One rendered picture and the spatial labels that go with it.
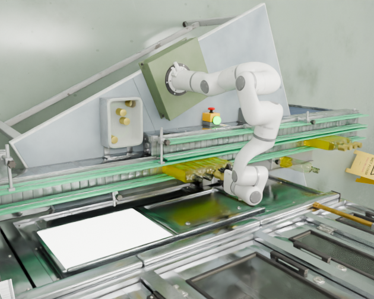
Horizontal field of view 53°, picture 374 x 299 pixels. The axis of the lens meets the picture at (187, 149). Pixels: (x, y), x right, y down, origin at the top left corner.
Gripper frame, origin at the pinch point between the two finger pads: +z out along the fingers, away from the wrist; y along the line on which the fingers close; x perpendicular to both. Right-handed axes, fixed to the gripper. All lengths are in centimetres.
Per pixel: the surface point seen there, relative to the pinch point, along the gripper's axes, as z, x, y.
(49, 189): 8, 73, -2
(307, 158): 54, -91, -12
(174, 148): 24.2, 14.7, 8.4
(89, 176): 4, 58, 4
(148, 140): 23.0, 28.2, 13.0
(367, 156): 181, -282, -55
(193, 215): -9.6, 17.7, -12.9
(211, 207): -4.4, 7.1, -12.7
